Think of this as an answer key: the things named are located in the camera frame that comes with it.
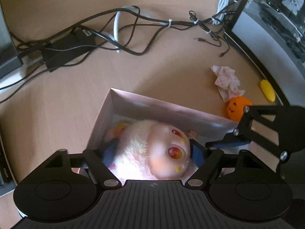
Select orange pumpkin toy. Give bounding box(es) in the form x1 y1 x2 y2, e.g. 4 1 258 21
226 96 252 122

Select yellow toy corn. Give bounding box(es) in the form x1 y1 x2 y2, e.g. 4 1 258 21
259 79 276 102

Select black tangled cables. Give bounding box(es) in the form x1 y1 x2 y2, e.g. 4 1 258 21
0 4 239 103

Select black curved monitor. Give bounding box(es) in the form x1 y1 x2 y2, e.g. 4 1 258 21
0 8 23 79

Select pink cardboard box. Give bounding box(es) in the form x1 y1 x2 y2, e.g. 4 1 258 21
71 87 284 181

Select glass panel computer case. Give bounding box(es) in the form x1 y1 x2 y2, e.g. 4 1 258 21
225 0 304 106

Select black power adapter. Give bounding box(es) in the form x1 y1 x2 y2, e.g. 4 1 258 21
41 29 96 72

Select pink fluffy doll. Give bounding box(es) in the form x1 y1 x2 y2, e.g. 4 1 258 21
104 120 198 184

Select grey flat cable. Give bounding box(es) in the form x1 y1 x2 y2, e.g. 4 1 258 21
113 4 153 53

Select pink tissue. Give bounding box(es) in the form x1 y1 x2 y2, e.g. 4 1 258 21
211 65 245 103

